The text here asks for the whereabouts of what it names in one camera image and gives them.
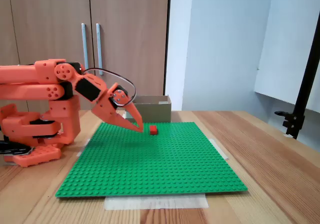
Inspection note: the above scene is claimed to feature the brown cardboard box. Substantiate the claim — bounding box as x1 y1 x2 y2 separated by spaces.
124 95 173 123

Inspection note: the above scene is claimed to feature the green lego baseplate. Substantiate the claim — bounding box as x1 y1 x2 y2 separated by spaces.
55 122 249 199

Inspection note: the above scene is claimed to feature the masking tape strip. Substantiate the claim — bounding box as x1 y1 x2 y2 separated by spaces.
76 138 91 158
103 193 210 211
208 138 230 160

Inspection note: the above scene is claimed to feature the wooden wardrobe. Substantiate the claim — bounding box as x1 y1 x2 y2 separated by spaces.
0 0 171 115

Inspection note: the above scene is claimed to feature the black base clamp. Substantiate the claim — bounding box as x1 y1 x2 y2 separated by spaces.
0 140 34 157

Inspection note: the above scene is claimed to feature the black stand clamp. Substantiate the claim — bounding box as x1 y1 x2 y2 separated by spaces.
274 110 306 136

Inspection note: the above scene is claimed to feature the black stand pole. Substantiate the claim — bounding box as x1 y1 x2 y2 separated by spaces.
291 8 320 140

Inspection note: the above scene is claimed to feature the thin black servo cable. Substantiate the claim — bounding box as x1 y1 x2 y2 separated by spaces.
82 67 137 108

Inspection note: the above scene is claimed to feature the metal wardrobe handle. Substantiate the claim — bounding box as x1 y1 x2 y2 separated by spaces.
80 23 90 70
95 23 104 76

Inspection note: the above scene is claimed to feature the white wall panel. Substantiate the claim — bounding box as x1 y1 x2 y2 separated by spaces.
254 0 320 113

